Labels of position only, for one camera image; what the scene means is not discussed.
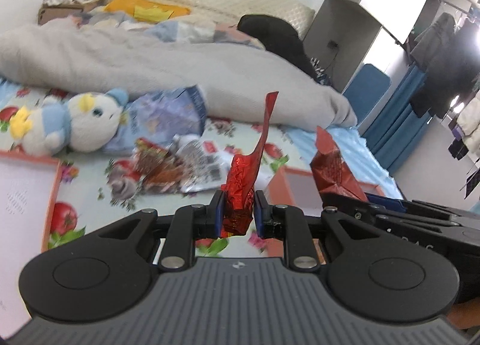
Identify red foil snack packet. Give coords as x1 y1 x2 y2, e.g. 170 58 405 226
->
220 91 278 236

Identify red foil snack bag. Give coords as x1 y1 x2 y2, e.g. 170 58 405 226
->
310 126 368 202

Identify person's right hand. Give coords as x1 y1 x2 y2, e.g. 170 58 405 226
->
447 298 480 330

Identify pink storage box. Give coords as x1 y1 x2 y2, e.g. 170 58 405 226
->
264 166 386 257

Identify blue curtain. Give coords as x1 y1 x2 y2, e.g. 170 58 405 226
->
363 65 431 174

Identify blue white plastic bag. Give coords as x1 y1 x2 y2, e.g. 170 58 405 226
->
102 86 207 155

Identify blue padded chair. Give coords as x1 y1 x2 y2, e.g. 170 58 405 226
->
343 64 391 125

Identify grey blanket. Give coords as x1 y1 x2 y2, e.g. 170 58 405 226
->
1 22 357 131

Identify floral bed sheet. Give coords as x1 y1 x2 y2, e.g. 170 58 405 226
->
1 78 403 257

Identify white blue plush toy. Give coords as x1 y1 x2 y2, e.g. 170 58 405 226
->
9 88 128 157

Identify hanging clothes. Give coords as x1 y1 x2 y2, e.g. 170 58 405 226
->
408 0 480 162

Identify black clothing pile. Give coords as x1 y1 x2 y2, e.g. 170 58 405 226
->
237 14 317 80

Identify pink box lid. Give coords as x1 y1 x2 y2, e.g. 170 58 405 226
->
0 151 60 338

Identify yellow pillow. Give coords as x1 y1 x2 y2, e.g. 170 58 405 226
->
104 0 191 23

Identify cardboard box with clothes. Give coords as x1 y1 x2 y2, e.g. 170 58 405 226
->
37 0 105 26

